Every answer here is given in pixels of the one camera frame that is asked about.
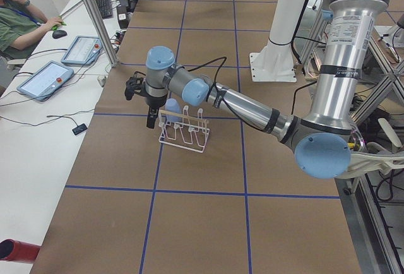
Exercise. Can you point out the aluminium frame post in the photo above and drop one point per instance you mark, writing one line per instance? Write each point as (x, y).
(101, 30)

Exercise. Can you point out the light blue plastic cup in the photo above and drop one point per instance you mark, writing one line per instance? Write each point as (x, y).
(172, 105)

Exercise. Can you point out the blue teach pendant tablet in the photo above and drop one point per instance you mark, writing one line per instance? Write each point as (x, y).
(83, 51)

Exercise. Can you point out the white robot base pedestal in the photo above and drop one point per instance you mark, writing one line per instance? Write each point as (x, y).
(274, 63)

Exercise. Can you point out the seated person green shirt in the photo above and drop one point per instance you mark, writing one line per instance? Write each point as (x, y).
(23, 26)

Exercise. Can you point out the steel bowl with corn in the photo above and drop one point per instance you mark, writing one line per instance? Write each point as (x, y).
(356, 141)

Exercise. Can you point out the red cylinder tube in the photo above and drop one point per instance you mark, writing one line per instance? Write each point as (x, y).
(20, 252)

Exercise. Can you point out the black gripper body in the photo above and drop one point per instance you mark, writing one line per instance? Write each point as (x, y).
(153, 101)

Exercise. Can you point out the black computer mouse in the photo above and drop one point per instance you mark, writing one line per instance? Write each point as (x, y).
(57, 34)

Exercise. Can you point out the black keyboard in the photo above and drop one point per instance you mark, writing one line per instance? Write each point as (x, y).
(105, 8)

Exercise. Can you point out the small black puck device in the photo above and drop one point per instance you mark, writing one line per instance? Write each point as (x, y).
(79, 129)

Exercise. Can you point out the white wire cup holder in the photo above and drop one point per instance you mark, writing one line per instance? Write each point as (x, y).
(183, 130)

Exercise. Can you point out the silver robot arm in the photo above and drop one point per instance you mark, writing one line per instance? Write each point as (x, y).
(317, 143)

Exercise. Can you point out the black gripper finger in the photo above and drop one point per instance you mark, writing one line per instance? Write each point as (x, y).
(152, 116)

